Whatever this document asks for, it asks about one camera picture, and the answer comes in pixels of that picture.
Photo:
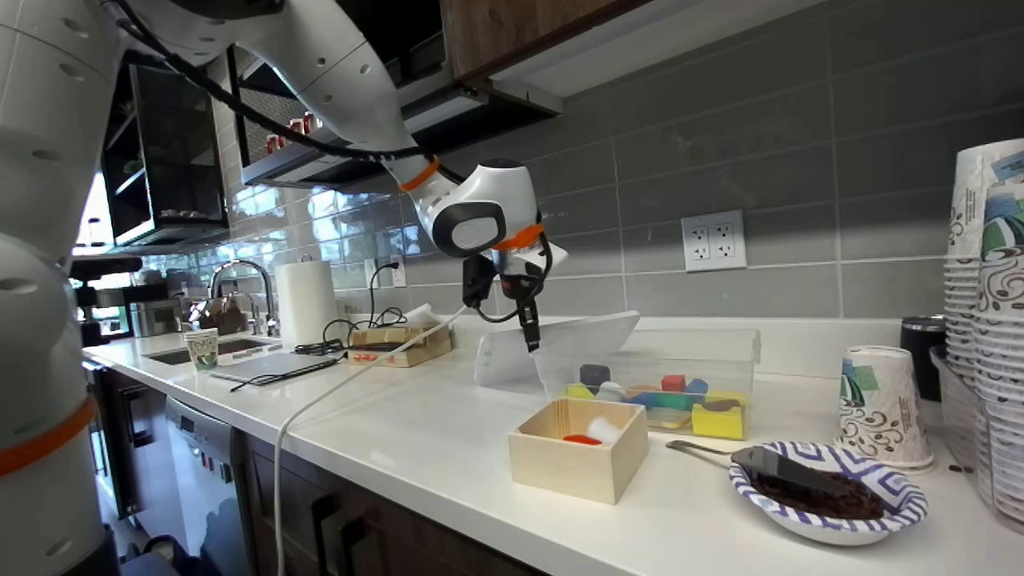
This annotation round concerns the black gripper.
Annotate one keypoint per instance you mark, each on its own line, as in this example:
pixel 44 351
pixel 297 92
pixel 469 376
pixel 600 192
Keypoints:
pixel 524 281

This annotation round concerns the white plastic tote lid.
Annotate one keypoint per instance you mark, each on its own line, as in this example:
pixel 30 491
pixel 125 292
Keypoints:
pixel 588 341

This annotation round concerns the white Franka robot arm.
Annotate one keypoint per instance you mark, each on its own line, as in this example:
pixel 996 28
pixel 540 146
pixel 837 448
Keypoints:
pixel 321 66

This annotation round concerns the clear plastic tote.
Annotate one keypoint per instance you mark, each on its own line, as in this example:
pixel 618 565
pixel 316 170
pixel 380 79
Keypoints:
pixel 725 357

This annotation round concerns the dark blue toy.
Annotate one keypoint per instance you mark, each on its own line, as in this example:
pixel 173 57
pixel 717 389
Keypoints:
pixel 592 376

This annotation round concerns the small yellow toy block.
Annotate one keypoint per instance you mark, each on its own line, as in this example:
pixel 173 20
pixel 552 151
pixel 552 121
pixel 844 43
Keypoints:
pixel 577 393

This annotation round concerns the flat box with orange label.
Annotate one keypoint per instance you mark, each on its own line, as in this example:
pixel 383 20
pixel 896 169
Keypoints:
pixel 412 355

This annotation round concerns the red item in wooden box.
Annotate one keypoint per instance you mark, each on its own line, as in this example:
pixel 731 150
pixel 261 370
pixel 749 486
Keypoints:
pixel 580 441

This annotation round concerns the white item in wooden box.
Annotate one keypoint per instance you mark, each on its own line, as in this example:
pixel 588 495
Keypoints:
pixel 606 430

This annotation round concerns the small open wooden box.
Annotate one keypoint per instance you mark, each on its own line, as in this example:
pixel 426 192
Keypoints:
pixel 577 470

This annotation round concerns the teal toy block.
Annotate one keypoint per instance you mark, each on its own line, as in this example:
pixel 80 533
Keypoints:
pixel 661 402

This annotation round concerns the red toy block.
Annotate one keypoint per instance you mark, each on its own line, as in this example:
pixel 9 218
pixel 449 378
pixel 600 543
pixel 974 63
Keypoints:
pixel 675 382

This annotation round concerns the small curved faucet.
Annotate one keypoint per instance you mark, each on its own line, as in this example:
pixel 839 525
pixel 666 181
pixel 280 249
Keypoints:
pixel 377 288

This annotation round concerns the yellow sponge block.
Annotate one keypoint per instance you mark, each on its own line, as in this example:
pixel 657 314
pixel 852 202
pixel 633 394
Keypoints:
pixel 717 420

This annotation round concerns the white paper towel roll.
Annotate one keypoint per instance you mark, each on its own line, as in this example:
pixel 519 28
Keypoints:
pixel 304 303

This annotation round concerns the metal serving utensil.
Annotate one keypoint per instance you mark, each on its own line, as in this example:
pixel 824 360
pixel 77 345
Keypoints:
pixel 737 460

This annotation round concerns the dark flat tray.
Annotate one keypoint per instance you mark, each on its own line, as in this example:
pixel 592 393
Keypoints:
pixel 278 370

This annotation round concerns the dark wooden base cabinet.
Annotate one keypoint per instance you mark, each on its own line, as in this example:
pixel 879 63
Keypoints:
pixel 321 512

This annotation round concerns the chrome sink faucet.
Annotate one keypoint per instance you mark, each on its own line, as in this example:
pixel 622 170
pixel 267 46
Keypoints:
pixel 250 282

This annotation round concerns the wooden upper cabinet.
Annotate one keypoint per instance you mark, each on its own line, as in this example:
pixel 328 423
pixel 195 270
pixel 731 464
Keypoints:
pixel 515 32

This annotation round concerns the small printed paper cup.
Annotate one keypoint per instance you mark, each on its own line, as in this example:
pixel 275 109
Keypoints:
pixel 204 351

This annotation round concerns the brown food on plate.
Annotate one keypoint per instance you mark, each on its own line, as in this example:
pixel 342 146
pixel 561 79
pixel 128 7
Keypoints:
pixel 822 496

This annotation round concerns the steel dishwasher front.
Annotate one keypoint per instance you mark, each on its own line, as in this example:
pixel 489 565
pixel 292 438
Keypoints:
pixel 204 482

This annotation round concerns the upside-down printed paper cup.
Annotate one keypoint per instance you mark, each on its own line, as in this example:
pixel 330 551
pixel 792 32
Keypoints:
pixel 883 411

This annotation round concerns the blue patterned paper plate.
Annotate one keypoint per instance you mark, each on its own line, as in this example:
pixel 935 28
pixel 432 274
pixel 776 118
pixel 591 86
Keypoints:
pixel 844 533

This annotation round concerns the black mug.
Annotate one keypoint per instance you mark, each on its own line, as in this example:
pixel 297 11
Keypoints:
pixel 922 355

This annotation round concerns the black shelf unit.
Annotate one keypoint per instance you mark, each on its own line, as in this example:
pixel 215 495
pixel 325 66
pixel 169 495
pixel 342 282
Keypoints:
pixel 170 150

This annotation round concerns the dark espresso machine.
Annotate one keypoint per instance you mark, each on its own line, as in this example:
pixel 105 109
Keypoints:
pixel 117 307

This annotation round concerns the printed paper cup stack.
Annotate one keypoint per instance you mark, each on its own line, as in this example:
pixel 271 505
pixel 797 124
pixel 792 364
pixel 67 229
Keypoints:
pixel 1003 355
pixel 964 213

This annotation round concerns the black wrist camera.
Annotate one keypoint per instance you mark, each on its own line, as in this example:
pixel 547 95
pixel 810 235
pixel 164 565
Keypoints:
pixel 477 281

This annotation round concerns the white empty wall outlet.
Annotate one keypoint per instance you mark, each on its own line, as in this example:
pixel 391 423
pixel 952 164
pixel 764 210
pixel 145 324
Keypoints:
pixel 711 242

